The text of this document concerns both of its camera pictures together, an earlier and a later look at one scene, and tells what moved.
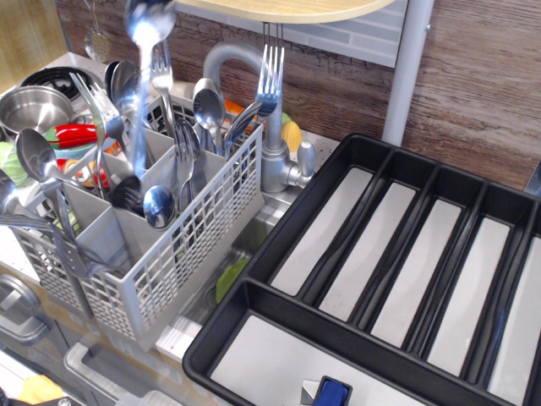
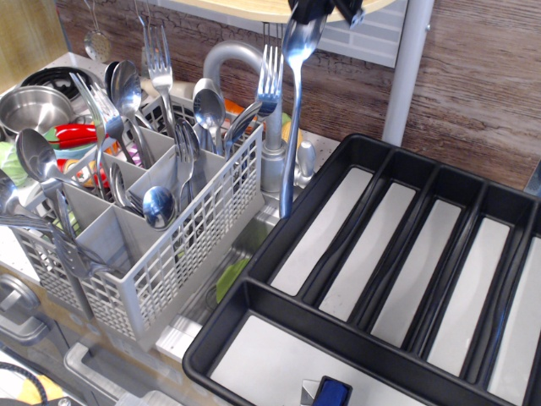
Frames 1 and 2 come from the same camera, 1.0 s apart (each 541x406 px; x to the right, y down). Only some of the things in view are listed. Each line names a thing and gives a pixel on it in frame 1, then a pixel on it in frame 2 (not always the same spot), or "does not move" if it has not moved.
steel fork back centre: x=162 y=79 does not move
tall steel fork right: x=270 y=88 does not move
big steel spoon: x=150 y=23 -> x=303 y=35
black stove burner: x=58 y=79 does not move
